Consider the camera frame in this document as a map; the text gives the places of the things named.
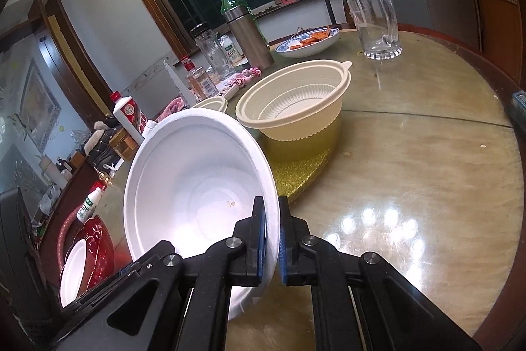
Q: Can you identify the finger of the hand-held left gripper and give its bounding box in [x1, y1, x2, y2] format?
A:
[61, 269, 141, 319]

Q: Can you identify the clear jar with black lid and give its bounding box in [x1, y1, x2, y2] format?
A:
[190, 23, 235, 78]

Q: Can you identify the steel thermos flask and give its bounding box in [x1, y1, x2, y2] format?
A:
[223, 3, 275, 69]

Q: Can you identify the green plastic bottle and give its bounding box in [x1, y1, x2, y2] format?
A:
[218, 0, 256, 27]

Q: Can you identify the pink cloth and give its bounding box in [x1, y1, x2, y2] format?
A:
[158, 96, 186, 122]

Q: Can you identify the white foam bowl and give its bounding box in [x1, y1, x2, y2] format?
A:
[60, 240, 89, 308]
[123, 108, 284, 319]

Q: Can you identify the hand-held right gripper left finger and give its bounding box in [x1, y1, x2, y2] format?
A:
[53, 196, 269, 351]

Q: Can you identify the clear glass mug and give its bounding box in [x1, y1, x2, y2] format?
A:
[339, 0, 401, 62]

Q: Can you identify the gold glitter turntable mat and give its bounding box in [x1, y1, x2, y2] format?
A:
[259, 116, 343, 204]

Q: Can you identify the pink flower key charm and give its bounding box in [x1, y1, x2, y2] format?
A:
[231, 67, 264, 87]

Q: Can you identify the wooden shelf unit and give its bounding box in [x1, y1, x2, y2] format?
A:
[448, 0, 526, 88]

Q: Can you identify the cream tumbler with green lid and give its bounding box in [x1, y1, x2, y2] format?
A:
[39, 160, 68, 189]

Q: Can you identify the small white milk bottle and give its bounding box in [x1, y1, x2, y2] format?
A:
[76, 187, 105, 224]

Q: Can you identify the brown peanut butter jar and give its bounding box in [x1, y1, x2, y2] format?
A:
[109, 127, 140, 160]

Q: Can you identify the clear bottle with red cap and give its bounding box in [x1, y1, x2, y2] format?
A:
[181, 57, 219, 99]

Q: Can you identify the blue and white dish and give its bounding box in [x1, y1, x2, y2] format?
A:
[275, 26, 341, 59]

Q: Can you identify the orange fried food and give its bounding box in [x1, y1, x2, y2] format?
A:
[288, 28, 331, 49]

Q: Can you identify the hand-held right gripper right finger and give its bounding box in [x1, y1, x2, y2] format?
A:
[278, 195, 485, 351]

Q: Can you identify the framed wall picture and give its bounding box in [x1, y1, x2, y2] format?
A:
[18, 59, 62, 152]

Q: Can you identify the small gold ornament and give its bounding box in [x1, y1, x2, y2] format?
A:
[96, 164, 118, 191]

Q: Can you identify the large red glass plate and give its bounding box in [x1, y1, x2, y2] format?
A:
[61, 214, 116, 308]

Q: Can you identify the small red plate with sticker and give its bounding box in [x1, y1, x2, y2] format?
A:
[80, 219, 104, 286]

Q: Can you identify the white liquor bottle red cap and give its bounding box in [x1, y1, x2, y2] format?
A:
[110, 92, 149, 138]

